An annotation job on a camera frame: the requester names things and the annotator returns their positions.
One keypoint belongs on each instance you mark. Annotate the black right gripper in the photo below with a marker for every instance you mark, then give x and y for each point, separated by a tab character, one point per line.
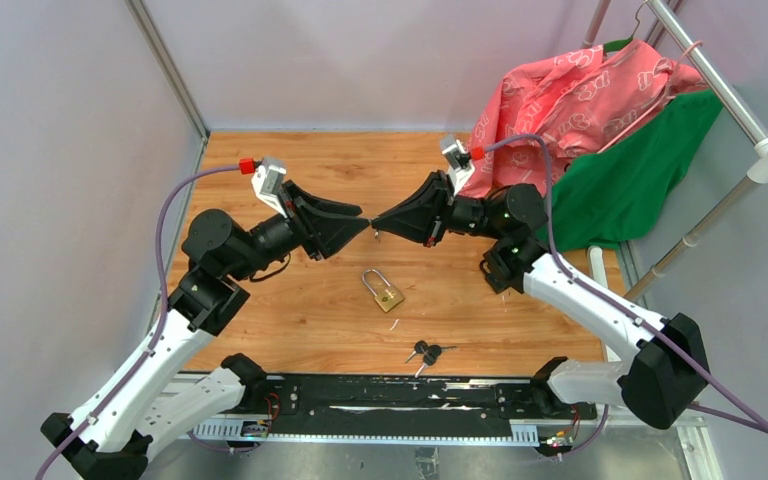
409	219

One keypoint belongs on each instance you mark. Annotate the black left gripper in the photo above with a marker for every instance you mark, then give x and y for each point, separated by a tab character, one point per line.
328	233

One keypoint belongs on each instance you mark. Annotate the brass padlock steel shackle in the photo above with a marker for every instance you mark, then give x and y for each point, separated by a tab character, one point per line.
386	295

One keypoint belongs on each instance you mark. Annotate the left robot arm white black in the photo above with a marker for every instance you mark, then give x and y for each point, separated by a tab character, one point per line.
178	318

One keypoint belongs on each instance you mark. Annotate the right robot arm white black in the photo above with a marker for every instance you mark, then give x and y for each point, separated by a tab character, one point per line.
658	372

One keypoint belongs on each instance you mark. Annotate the black-headed key bunch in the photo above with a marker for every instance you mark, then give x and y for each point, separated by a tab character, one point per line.
429	353

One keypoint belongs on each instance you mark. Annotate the green garment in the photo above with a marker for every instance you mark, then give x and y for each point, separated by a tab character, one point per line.
608	198

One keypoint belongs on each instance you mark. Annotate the pink patterned garment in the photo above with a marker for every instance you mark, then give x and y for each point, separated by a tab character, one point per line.
580	102

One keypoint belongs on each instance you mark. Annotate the metal clothes rack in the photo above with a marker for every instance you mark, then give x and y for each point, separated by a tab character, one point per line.
707	256

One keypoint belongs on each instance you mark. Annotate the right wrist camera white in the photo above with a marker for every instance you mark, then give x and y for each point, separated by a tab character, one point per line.
460	165

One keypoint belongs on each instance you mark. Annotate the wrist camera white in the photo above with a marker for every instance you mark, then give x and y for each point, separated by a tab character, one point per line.
268	174
460	165

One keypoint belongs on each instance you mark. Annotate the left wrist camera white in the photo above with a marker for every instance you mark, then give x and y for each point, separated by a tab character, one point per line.
268	174

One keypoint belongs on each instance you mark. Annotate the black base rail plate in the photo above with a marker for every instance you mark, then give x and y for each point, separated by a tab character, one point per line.
393	409

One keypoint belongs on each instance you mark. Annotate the aluminium corner frame post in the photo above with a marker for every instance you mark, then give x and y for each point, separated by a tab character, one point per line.
155	42

